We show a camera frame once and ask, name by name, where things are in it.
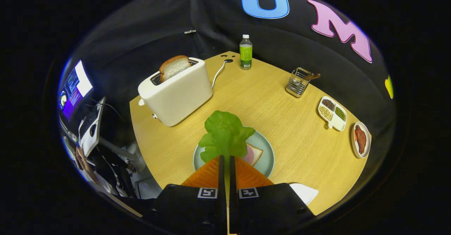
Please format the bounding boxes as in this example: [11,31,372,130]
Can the white side desk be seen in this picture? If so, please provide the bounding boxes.
[77,97,106,158]

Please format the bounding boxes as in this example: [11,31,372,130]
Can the green drink bottle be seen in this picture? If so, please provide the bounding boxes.
[239,35,253,70]

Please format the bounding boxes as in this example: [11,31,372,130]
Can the toasted bread slice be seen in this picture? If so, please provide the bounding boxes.
[159,55,192,82]

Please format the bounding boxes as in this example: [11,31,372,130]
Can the black keyboard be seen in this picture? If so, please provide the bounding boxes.
[80,107,99,138]

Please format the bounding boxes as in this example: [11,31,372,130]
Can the pale green round plate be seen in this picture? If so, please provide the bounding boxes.
[193,131,275,178]

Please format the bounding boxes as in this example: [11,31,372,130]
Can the white divided dish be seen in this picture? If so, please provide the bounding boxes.
[318,96,348,132]

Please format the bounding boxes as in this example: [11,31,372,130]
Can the white toaster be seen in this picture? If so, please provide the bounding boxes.
[138,57,213,127]

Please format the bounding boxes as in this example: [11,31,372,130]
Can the round white meat plate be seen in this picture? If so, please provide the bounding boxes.
[351,122,371,159]

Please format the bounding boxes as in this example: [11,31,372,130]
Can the pink ham slice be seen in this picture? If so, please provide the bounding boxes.
[242,146,256,166]

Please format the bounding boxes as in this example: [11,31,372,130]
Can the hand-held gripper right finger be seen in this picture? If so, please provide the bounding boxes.
[229,155,316,235]

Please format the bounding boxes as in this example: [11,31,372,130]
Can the computer monitor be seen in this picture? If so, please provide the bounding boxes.
[58,60,94,122]

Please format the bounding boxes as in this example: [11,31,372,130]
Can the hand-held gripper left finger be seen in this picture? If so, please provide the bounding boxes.
[150,155,228,235]

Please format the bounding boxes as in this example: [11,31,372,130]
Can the metal utensil holder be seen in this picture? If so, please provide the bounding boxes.
[285,67,311,98]

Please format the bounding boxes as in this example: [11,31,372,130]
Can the black backdrop cloth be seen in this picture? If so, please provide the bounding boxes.
[58,0,395,147]

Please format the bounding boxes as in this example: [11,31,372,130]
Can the white toaster cable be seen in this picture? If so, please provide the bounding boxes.
[211,59,234,88]

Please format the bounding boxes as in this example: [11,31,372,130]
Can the green lettuce leaf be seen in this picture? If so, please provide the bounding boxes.
[198,110,256,165]

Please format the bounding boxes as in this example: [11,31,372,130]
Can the white leaf-shaped plate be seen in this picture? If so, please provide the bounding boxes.
[288,183,319,206]

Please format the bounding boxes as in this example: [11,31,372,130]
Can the brown meat slices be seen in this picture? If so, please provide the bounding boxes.
[354,125,367,155]

